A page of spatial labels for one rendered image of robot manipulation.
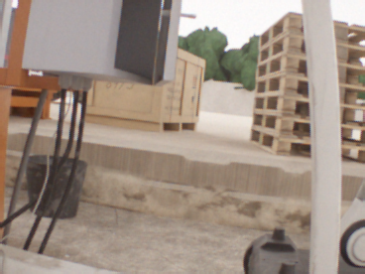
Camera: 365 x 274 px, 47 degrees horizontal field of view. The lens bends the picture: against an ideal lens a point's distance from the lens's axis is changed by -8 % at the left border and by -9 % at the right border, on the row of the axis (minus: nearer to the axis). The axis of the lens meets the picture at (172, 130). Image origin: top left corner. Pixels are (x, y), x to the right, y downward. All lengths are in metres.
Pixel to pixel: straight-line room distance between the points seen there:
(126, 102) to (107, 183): 1.74
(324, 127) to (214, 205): 1.68
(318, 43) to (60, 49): 0.52
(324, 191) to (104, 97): 3.61
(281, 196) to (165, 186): 0.62
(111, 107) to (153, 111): 0.43
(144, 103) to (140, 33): 2.79
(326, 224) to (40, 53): 0.68
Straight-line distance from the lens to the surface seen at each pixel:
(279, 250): 1.43
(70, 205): 2.21
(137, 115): 4.09
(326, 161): 0.79
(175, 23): 0.91
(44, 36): 0.98
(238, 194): 2.40
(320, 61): 0.78
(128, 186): 2.48
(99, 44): 0.92
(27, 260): 0.99
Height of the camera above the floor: 0.60
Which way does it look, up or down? 3 degrees down
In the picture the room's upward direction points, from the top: 6 degrees clockwise
